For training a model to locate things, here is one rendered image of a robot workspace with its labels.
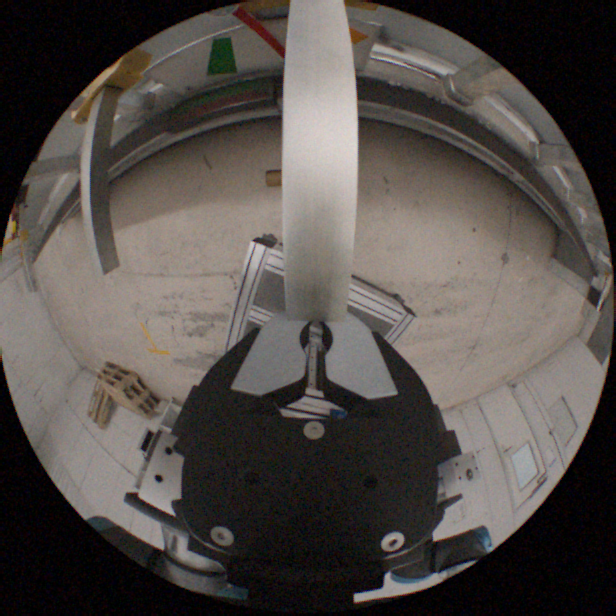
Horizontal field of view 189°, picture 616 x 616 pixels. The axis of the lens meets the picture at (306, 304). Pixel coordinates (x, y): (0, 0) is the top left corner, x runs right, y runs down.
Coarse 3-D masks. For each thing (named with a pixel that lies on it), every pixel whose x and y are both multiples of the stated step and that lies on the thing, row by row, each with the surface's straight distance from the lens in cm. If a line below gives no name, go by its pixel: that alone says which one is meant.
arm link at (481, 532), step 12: (480, 528) 64; (444, 540) 65; (456, 540) 63; (468, 540) 62; (480, 540) 62; (444, 552) 62; (456, 552) 62; (468, 552) 61; (480, 552) 62; (444, 564) 62; (456, 564) 60; (468, 564) 60; (444, 576) 62
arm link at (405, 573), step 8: (432, 544) 65; (424, 552) 64; (432, 552) 63; (424, 560) 63; (432, 560) 63; (400, 568) 65; (408, 568) 65; (416, 568) 64; (424, 568) 64; (432, 568) 64; (392, 576) 69; (400, 576) 67; (408, 576) 66; (416, 576) 66; (424, 576) 68
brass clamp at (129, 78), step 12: (120, 60) 32; (132, 60) 33; (144, 60) 34; (108, 72) 33; (120, 72) 32; (132, 72) 32; (96, 84) 35; (108, 84) 33; (120, 84) 34; (132, 84) 34; (84, 108) 38; (84, 120) 40
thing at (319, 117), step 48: (336, 0) 17; (288, 48) 12; (336, 48) 12; (288, 96) 9; (336, 96) 9; (288, 144) 8; (336, 144) 8; (288, 192) 8; (336, 192) 8; (288, 240) 8; (336, 240) 8; (288, 288) 9; (336, 288) 9
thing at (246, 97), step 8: (232, 96) 31; (240, 96) 31; (248, 96) 30; (256, 96) 30; (264, 96) 29; (208, 104) 33; (216, 104) 32; (224, 104) 31; (232, 104) 30; (192, 112) 34; (200, 112) 33; (176, 120) 35; (184, 120) 34; (168, 128) 36
